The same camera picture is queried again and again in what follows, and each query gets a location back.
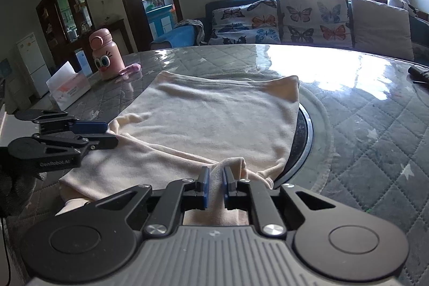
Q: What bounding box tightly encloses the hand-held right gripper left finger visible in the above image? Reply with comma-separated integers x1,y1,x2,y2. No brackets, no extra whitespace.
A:
85,166,210,238

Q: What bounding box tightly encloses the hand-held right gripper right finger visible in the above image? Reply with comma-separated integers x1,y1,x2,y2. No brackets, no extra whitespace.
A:
222,165,336,238

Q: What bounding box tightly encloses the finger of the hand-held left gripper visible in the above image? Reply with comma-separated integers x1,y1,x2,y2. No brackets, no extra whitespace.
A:
15,109,108,135
32,132,120,170

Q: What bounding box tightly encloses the cream garment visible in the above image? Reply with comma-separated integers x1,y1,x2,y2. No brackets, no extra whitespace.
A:
55,70,300,227

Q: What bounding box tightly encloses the white pink tissue box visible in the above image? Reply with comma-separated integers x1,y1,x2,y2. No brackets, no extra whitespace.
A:
46,61,92,110

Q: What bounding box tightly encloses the light blue box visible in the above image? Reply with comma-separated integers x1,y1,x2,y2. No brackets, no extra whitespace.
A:
74,50,91,77

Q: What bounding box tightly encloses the pink cartoon water bottle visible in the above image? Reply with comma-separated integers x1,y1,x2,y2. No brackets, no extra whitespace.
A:
88,28,125,81

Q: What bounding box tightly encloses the small pink cloth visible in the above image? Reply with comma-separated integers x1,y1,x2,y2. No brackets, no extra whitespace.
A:
119,63,142,76

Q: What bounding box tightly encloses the white refrigerator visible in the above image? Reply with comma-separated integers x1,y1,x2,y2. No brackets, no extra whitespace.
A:
16,32,52,98

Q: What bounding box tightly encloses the dark wooden side table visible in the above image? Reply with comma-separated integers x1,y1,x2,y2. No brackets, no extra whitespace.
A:
101,19,133,56

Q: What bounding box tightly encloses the dark wooden display cabinet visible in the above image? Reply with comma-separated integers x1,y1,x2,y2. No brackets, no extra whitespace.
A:
36,0,98,73

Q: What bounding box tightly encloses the blue towel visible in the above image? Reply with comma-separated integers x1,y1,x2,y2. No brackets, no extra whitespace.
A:
151,25,198,51

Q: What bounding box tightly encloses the blue cabinet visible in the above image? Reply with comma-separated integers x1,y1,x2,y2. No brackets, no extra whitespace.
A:
146,5,175,40

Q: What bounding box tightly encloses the grey blanket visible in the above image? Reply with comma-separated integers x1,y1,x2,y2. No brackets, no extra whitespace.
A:
174,19,205,46

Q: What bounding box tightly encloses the butterfly print cushion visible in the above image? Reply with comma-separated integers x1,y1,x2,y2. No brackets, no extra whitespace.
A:
278,0,353,49
208,0,282,46

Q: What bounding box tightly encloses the dark blue sofa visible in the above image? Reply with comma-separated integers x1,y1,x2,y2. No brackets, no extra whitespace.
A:
151,0,429,67

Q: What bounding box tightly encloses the beige cushion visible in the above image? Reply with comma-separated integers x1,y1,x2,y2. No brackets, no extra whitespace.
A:
350,0,415,62

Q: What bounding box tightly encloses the black remote control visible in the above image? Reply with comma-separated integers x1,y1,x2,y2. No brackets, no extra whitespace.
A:
408,64,429,84

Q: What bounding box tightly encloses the white plush toy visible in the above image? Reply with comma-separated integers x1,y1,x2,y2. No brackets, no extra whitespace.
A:
387,0,418,17

